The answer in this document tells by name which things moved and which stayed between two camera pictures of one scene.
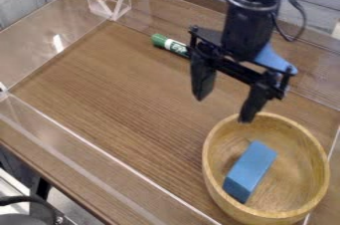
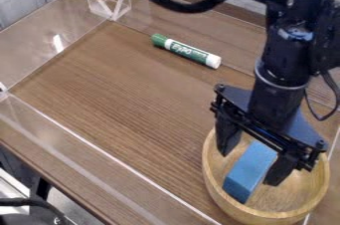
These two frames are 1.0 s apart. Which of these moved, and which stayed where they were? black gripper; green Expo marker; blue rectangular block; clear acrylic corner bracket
Moved: black gripper
Stayed: blue rectangular block; green Expo marker; clear acrylic corner bracket
